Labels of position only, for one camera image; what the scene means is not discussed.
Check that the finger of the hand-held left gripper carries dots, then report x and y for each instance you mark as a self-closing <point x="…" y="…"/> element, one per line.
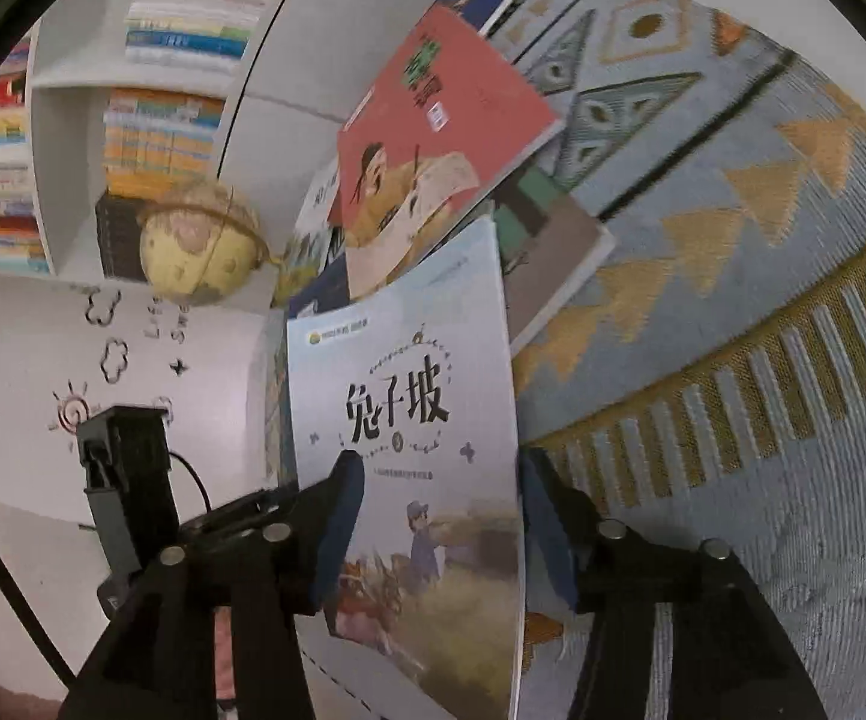
<point x="230" y="516"/>

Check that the green leafy cover book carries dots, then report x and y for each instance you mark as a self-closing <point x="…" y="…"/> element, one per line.
<point x="560" y="262"/>

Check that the pale blue illustrated book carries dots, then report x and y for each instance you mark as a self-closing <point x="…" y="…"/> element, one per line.
<point x="403" y="360"/>

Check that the lettering wall sticker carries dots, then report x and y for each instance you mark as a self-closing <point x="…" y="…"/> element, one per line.
<point x="178" y="315"/>

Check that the stack of white blue books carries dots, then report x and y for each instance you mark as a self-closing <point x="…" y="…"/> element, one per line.
<point x="193" y="15"/>

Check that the white yellow illustrated book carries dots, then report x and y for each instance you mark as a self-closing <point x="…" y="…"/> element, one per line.
<point x="305" y="240"/>

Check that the stack of red yellow books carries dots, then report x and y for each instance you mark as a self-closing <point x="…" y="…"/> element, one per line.
<point x="1" y="105"/>

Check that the black book box set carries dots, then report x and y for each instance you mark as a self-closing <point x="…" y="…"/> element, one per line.
<point x="114" y="240"/>

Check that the sun wall sticker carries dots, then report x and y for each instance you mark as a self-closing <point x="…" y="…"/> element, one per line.
<point x="72" y="411"/>

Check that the stack of mixed colour books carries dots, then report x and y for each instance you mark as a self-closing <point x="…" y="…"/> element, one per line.
<point x="12" y="232"/>

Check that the black star wall sticker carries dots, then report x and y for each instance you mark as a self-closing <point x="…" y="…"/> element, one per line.
<point x="178" y="367"/>

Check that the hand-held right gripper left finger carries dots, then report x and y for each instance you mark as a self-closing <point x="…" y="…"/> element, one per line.
<point x="337" y="540"/>

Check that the cream globe on brown stand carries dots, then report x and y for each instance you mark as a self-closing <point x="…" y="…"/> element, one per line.
<point x="193" y="255"/>

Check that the red illustrated book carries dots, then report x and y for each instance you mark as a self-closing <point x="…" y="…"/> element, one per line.
<point x="448" y="112"/>

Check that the cloud outline wall sticker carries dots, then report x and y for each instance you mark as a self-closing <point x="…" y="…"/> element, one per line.
<point x="165" y="409"/>
<point x="103" y="360"/>
<point x="88" y="307"/>

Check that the patterned blue orange mat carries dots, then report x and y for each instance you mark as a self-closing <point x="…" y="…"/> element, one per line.
<point x="703" y="165"/>

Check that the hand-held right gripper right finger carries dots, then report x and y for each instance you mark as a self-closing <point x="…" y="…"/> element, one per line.
<point x="549" y="540"/>

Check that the stack of orange yellow books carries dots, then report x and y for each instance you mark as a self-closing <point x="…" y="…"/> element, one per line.
<point x="155" y="142"/>

